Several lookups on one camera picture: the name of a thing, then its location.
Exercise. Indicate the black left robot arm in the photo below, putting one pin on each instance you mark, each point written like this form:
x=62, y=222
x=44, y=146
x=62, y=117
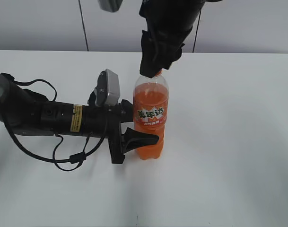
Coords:
x=27, y=113

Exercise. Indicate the orange bottle cap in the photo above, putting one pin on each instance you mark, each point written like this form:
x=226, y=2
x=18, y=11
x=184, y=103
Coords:
x=158, y=73

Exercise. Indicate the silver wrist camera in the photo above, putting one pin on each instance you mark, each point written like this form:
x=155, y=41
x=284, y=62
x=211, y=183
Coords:
x=107, y=90
x=110, y=5

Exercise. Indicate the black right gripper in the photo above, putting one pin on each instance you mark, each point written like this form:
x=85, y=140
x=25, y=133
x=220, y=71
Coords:
x=169, y=22

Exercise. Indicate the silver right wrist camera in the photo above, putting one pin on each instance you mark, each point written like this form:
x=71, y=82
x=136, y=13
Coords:
x=110, y=5

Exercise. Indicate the orange soda bottle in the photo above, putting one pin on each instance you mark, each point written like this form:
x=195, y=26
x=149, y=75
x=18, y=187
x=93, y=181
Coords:
x=150, y=103

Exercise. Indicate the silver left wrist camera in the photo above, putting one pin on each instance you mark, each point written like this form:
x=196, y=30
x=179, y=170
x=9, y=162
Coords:
x=107, y=90

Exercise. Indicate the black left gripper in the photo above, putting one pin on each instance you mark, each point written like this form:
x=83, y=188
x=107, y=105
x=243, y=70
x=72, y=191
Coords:
x=104, y=122

